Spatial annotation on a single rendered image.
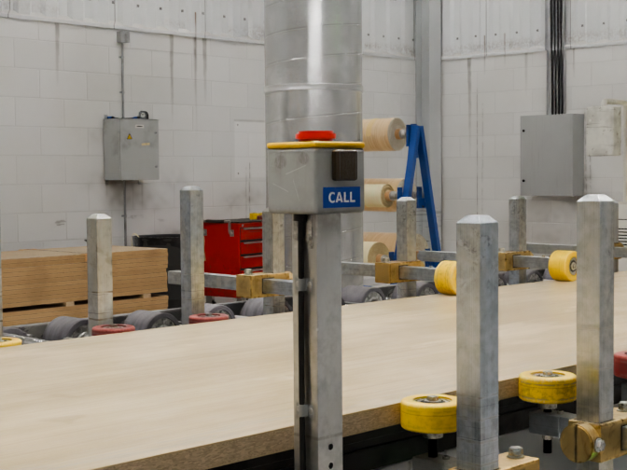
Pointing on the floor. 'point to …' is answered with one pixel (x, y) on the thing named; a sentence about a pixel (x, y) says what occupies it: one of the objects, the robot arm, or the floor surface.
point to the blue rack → (415, 137)
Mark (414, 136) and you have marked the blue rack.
